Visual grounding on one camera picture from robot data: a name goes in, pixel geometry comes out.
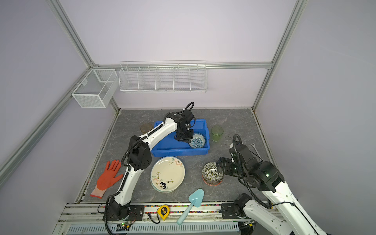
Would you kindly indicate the blue plastic bin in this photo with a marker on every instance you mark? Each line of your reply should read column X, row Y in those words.
column 171, row 147

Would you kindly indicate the cream floral plate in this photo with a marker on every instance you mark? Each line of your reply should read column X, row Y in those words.
column 168, row 169

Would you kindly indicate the orange patterned bowl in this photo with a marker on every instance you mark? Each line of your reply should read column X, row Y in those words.
column 213, row 184

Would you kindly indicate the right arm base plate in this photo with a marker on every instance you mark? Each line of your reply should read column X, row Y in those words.
column 231, row 211

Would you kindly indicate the amber glass cup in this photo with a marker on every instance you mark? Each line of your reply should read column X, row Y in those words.
column 146, row 127

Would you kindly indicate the metal wrench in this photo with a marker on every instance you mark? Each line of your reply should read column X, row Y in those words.
column 254, row 147

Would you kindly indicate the yellow tape measure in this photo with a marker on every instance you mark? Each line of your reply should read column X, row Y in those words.
column 163, row 212

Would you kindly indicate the green glass cup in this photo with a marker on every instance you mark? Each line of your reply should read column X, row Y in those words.
column 216, row 133

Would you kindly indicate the green floral bowl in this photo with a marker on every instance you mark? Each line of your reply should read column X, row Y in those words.
column 209, row 173

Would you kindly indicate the white wire rack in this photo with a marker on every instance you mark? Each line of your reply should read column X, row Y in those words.
column 163, row 76

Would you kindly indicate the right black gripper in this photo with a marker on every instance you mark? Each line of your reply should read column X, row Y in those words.
column 226, row 169

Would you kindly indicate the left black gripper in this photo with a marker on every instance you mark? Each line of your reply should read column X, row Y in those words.
column 180, row 139

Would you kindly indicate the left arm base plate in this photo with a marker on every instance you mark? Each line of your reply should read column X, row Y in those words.
column 132, row 211

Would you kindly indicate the blue patterned bowl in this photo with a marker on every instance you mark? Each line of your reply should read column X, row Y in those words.
column 197, row 141

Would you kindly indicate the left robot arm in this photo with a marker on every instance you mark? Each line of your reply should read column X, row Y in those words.
column 138, row 157

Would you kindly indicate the green rimmed bottom plate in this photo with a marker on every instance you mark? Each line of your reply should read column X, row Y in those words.
column 164, row 187

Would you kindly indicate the white mesh basket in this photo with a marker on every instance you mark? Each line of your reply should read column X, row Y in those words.
column 97, row 88

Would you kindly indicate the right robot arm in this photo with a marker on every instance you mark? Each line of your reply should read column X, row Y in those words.
column 270, row 202

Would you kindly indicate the red work glove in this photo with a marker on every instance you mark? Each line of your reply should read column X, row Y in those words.
column 107, row 179

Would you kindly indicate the teal plastic shovel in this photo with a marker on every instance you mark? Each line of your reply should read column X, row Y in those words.
column 195, row 200

